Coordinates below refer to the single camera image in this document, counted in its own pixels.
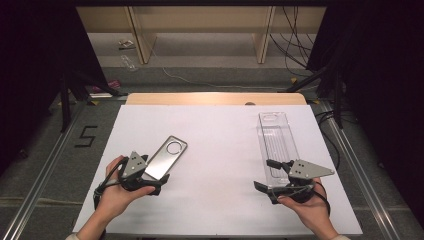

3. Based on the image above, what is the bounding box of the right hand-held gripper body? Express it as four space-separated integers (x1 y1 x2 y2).
268 159 336 205

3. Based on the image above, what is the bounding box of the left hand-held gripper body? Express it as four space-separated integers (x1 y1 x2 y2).
118 151 163 196

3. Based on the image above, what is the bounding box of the grey phone case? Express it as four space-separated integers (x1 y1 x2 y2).
143 135 189 182

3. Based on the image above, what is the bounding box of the clear plastic tray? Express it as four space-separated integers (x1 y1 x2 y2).
257 111 301 188

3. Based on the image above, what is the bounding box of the person's left hand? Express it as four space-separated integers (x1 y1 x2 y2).
97 155 157 222

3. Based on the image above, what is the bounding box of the person's right hand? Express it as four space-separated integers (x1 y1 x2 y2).
277 181 335 233

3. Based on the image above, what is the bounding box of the white table mat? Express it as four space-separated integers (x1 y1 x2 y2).
72 104 364 237

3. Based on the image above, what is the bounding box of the black metal stand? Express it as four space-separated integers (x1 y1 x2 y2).
59 70 130 134
285 65 345 130

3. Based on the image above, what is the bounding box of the pink item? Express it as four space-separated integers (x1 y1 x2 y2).
92 79 122 94

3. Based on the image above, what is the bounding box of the clear plastic piece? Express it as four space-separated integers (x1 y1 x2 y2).
120 54 138 72

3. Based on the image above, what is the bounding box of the small grey and black item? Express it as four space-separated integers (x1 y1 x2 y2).
117 38 137 51

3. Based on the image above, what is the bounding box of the dark curtain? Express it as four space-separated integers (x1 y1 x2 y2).
305 0 424 231
0 0 108 174

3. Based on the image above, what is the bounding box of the beige wooden shelf unit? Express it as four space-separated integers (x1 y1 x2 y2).
75 5 328 65

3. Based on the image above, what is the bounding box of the aluminium floor rail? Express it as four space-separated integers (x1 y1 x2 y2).
318 99 403 240
0 99 88 240

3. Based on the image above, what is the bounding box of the bundle of black cables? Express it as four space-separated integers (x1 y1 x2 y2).
269 5 318 78

